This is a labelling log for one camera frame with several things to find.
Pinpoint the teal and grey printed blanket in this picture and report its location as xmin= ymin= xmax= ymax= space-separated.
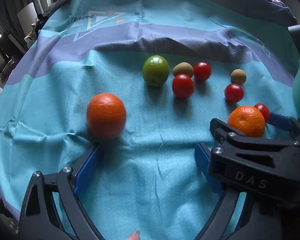
xmin=0 ymin=0 xmax=300 ymax=240

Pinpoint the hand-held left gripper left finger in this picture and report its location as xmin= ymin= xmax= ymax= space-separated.
xmin=19 ymin=142 xmax=108 ymax=240

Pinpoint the brown kiwi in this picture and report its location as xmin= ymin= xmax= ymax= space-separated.
xmin=172 ymin=62 xmax=194 ymax=78

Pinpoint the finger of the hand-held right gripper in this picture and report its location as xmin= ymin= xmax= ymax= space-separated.
xmin=209 ymin=117 xmax=300 ymax=155
xmin=267 ymin=111 xmax=300 ymax=143

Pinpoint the green apple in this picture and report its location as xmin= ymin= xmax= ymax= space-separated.
xmin=142 ymin=55 xmax=170 ymax=87

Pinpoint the red cherry tomato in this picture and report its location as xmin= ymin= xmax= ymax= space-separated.
xmin=193 ymin=62 xmax=212 ymax=82
xmin=253 ymin=103 xmax=270 ymax=123
xmin=172 ymin=74 xmax=195 ymax=99
xmin=224 ymin=83 xmax=244 ymax=103

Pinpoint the orange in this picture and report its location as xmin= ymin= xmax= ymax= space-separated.
xmin=227 ymin=106 xmax=266 ymax=138
xmin=86 ymin=93 xmax=127 ymax=140

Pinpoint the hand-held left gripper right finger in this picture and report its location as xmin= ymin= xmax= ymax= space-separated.
xmin=194 ymin=143 xmax=282 ymax=240

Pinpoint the white panel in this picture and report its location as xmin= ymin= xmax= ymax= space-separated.
xmin=17 ymin=2 xmax=38 ymax=34

